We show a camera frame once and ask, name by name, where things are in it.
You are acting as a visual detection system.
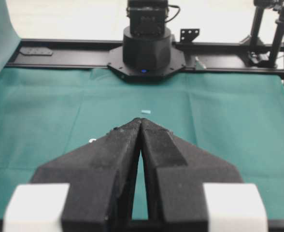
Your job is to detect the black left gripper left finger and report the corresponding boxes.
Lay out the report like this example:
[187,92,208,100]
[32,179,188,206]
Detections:
[31,118,142,224]

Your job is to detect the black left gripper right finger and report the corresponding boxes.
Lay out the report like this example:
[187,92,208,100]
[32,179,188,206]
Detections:
[140,119,243,223]

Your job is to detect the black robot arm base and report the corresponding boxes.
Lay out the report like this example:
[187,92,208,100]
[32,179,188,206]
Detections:
[107,0,185,80]

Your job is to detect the green table cloth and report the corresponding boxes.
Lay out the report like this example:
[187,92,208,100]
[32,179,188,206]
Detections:
[0,68,284,219]

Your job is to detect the black perforated bracket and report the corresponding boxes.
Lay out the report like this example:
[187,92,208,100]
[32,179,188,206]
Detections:
[180,29,200,44]

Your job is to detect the black aluminium frame rail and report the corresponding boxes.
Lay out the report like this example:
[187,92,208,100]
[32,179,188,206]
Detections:
[5,39,284,80]

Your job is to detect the black camera stand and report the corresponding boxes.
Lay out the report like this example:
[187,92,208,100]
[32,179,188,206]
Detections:
[240,0,284,68]

